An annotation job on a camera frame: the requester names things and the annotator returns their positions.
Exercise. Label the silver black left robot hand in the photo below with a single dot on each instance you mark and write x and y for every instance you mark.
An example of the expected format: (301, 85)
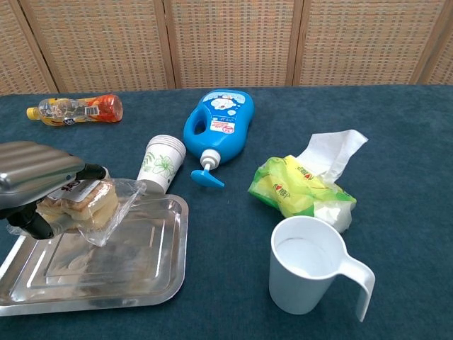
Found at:
(32, 170)

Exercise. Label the sandwich bread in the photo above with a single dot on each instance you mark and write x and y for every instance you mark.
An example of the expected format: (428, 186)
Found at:
(88, 205)

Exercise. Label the silver metal tray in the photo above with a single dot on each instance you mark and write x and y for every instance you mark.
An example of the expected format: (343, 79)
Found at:
(134, 269)

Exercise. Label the clear drink bottle yellow cap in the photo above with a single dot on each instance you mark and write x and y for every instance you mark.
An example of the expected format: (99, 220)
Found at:
(76, 109)

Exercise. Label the floral paper cup stack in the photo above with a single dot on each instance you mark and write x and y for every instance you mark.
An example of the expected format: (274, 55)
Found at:
(163, 163)

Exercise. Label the blue cartoon pump bottle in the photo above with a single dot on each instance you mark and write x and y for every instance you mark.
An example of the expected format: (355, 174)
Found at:
(219, 120)

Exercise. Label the wooden rattan folding screen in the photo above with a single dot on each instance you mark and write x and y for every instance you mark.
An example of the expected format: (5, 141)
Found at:
(230, 42)

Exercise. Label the green yellow tissue pack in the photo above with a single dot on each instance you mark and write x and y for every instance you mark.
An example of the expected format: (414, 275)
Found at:
(293, 187)

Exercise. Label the white tissue sheet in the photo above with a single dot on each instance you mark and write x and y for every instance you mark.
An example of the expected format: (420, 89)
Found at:
(329, 150)

